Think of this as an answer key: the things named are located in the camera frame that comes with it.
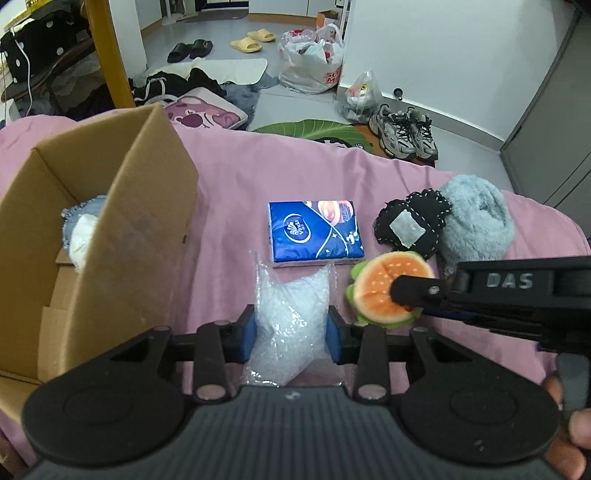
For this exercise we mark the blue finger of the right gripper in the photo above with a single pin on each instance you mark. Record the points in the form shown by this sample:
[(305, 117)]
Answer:
[(472, 319)]

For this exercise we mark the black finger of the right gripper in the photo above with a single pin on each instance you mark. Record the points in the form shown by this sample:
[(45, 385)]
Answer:
[(419, 292)]

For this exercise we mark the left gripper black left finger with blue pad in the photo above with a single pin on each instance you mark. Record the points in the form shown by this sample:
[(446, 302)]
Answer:
[(216, 345)]

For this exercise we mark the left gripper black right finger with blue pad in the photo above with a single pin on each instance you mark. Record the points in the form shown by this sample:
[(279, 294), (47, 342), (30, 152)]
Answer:
[(365, 349)]

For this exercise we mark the hamburger plush toy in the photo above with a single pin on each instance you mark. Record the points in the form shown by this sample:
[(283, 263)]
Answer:
[(369, 293)]

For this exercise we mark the clear plastic bag of filling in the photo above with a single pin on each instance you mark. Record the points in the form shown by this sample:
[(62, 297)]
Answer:
[(291, 324)]

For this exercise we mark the white plastic bag bundle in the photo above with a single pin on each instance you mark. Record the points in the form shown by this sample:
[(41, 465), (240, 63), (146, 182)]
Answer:
[(80, 240)]

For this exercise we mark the blue denim cloth piece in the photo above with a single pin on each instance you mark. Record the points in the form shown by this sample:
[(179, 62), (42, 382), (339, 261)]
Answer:
[(71, 216)]

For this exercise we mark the person's right hand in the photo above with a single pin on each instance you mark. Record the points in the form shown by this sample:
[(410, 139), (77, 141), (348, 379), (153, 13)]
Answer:
[(566, 452)]

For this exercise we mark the black stitched fabric pouch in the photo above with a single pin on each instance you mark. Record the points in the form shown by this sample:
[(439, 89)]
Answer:
[(415, 223)]

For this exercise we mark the grey fluffy cloth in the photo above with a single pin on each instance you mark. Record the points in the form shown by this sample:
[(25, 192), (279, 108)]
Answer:
[(479, 227)]

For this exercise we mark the blue tissue pack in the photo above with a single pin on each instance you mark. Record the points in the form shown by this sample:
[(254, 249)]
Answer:
[(314, 232)]

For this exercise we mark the grey cabinet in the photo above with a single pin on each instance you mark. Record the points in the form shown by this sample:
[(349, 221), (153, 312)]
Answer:
[(548, 159)]

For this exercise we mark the grey sneaker right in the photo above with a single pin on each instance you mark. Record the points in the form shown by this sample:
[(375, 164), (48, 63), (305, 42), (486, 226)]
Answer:
[(420, 127)]

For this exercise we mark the grey sneaker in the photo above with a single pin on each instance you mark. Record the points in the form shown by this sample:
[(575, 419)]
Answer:
[(393, 131), (420, 127)]

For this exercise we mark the grey sneaker left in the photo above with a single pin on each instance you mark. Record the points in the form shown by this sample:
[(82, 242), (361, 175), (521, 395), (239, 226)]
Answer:
[(393, 131)]

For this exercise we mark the green leaf cartoon rug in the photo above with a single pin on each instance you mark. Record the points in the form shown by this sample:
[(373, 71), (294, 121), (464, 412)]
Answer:
[(321, 131)]

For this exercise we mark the brown cardboard box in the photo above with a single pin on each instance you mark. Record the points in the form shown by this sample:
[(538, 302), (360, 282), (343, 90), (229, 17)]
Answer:
[(54, 318)]

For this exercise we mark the pink bed sheet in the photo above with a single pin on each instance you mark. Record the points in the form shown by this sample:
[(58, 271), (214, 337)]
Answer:
[(240, 172)]

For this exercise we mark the clear bag of items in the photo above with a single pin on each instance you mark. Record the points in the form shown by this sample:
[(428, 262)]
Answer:
[(360, 100)]

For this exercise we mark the pink bear cushion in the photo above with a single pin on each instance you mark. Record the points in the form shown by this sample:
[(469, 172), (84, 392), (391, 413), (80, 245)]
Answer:
[(202, 109)]

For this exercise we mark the grey blue floor rug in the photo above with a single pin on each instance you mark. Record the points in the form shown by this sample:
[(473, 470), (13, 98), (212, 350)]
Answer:
[(246, 97)]

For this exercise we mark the white red shopping bag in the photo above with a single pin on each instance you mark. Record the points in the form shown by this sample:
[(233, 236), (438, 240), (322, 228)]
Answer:
[(311, 60)]

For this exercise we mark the black clothes pile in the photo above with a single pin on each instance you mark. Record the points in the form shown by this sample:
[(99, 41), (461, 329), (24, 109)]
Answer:
[(170, 86)]

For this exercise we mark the white floor mat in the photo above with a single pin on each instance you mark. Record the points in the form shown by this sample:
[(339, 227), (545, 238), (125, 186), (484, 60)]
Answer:
[(237, 71)]

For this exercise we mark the black slipper left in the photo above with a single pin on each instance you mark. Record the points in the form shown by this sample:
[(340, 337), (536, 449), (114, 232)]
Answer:
[(178, 53)]

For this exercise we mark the black slipper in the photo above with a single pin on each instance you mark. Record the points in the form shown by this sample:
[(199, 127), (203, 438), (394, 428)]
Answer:
[(200, 48), (178, 53)]

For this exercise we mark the black slipper right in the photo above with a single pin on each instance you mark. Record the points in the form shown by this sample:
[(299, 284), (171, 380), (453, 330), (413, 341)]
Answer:
[(200, 48)]

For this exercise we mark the yellow slipper near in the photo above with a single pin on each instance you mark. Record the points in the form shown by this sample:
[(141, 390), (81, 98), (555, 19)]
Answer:
[(246, 45)]

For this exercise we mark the yellow slipper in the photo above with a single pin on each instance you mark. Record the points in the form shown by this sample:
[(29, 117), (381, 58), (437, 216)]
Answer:
[(246, 45), (262, 35)]

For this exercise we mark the yellow slipper far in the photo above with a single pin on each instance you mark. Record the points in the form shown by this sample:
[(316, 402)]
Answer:
[(262, 35)]

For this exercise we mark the yellow leg round table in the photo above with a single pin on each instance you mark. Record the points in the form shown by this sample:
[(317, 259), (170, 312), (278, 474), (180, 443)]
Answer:
[(101, 41)]

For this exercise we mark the black polka dot bag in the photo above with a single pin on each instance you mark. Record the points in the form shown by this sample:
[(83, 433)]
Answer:
[(39, 42)]

